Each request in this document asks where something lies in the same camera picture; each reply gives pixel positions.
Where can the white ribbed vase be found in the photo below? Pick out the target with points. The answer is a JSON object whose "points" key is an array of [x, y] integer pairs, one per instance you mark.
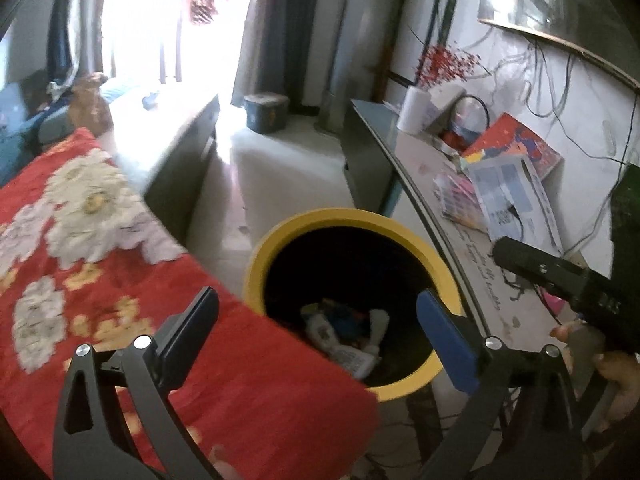
{"points": [[414, 110]]}

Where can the red artificial flowers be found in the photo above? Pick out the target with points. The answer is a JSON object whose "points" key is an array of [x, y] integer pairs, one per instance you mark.
{"points": [[447, 65]]}

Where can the blue storage box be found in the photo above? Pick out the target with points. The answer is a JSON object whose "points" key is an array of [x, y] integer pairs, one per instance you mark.
{"points": [[265, 115]]}

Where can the red floral blanket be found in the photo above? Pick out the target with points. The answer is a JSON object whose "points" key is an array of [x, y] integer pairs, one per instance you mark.
{"points": [[150, 270]]}

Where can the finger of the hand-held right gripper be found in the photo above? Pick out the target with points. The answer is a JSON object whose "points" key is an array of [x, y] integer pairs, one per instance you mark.
{"points": [[535, 267]]}

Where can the white cardboard box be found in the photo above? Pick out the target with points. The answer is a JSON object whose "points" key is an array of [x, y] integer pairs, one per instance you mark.
{"points": [[445, 97]]}

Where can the grey curtain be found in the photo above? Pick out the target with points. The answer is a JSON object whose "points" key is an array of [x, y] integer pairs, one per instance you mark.
{"points": [[275, 25]]}

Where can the small blue object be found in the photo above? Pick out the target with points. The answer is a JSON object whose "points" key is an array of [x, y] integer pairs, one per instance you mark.
{"points": [[150, 101]]}

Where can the clear bead organizer box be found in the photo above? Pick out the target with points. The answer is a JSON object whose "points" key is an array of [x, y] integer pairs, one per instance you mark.
{"points": [[460, 205]]}

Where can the yellow rimmed trash bin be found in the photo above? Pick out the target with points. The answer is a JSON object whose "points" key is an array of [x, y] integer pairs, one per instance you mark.
{"points": [[310, 220]]}

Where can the printed paper leaflet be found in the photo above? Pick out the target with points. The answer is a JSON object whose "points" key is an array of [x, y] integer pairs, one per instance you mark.
{"points": [[510, 195]]}

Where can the dark glossy coffee table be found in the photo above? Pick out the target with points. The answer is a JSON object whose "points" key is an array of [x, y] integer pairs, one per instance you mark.
{"points": [[190, 160]]}

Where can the person's right hand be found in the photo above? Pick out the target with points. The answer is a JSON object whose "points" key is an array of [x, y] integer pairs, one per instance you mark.
{"points": [[622, 380]]}

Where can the white paper sheet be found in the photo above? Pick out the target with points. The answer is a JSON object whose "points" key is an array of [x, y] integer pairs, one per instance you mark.
{"points": [[345, 355]]}

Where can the blue heart print sofa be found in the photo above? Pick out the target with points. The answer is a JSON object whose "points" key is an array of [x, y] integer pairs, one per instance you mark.
{"points": [[20, 150]]}

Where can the wall television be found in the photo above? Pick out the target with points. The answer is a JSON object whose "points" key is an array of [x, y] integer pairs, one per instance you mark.
{"points": [[550, 0]]}

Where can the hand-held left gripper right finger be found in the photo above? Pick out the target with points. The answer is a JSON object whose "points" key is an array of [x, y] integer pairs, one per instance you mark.
{"points": [[445, 335]]}

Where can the red book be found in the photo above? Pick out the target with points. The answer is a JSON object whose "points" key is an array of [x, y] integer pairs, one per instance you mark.
{"points": [[525, 145]]}

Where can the balcony door frame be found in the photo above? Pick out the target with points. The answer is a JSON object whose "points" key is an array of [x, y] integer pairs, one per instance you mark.
{"points": [[170, 20]]}

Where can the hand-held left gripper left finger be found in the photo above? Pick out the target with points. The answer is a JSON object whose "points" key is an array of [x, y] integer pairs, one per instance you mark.
{"points": [[192, 330]]}

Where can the dark blue curtain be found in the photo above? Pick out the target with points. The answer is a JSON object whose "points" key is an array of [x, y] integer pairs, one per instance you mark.
{"points": [[75, 10]]}

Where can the marble top television cabinet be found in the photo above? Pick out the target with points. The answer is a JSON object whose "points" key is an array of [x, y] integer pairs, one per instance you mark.
{"points": [[450, 242]]}

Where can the brown paper bag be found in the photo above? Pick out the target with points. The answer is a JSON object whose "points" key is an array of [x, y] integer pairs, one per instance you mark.
{"points": [[90, 105]]}

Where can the grey standing air conditioner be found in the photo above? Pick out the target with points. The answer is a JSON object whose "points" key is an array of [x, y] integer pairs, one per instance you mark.
{"points": [[350, 60]]}

